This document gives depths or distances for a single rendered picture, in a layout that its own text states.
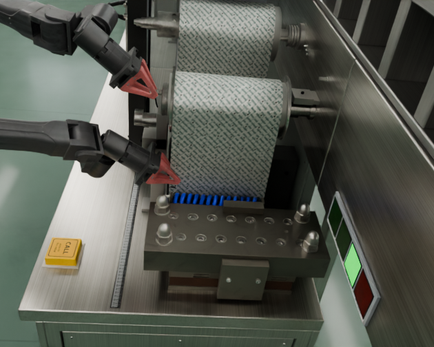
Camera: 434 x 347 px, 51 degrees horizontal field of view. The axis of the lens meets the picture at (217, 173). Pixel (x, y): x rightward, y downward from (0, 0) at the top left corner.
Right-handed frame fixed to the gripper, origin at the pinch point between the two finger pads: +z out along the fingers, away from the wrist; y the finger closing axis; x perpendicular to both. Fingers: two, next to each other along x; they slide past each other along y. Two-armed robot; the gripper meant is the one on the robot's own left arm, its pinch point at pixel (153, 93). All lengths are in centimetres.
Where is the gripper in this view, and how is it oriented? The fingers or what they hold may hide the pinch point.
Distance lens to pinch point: 103.9
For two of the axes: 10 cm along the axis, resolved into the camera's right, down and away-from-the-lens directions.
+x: 7.3, -5.5, -4.0
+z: 6.8, 5.7, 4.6
